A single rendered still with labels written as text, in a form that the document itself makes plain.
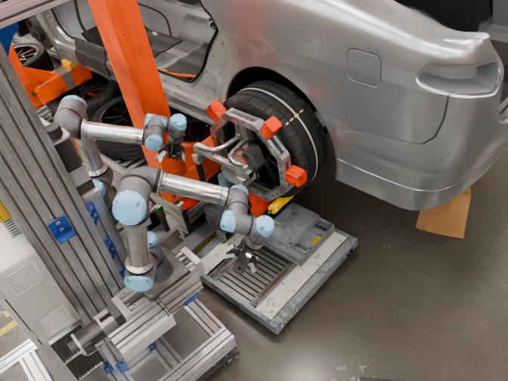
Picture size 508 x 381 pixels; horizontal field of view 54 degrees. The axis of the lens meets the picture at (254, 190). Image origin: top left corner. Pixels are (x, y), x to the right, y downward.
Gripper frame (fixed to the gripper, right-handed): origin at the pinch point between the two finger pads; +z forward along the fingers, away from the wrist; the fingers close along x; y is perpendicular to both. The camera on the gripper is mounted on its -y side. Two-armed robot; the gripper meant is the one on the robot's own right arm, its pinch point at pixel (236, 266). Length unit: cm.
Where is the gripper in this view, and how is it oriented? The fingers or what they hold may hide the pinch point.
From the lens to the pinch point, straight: 211.9
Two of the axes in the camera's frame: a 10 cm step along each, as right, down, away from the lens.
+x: -8.9, -4.4, -0.7
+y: 3.1, -7.3, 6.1
